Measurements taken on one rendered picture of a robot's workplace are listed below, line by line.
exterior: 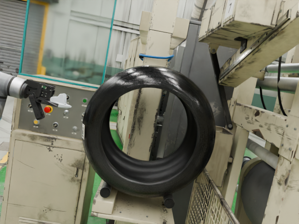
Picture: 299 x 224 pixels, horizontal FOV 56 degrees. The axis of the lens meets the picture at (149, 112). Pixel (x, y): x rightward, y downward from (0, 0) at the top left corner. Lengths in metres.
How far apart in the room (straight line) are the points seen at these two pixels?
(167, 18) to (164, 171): 0.79
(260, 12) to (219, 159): 0.84
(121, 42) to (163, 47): 9.04
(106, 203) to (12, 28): 9.78
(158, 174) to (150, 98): 0.40
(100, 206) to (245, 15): 0.93
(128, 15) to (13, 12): 3.82
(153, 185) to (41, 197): 1.09
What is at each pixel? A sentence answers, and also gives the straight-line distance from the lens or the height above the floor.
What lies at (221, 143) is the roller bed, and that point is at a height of 1.14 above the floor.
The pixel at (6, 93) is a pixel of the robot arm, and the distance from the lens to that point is 1.35.
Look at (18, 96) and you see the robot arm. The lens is 1.33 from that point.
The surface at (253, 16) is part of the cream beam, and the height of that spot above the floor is 1.66.
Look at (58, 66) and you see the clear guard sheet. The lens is 1.95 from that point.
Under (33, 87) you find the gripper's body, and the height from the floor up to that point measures 1.28.
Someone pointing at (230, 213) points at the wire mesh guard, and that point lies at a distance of 1.10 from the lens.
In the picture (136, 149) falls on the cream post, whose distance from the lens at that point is 1.57.
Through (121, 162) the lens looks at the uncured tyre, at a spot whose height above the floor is 0.96.
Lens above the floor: 1.43
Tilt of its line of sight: 8 degrees down
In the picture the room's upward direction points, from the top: 11 degrees clockwise
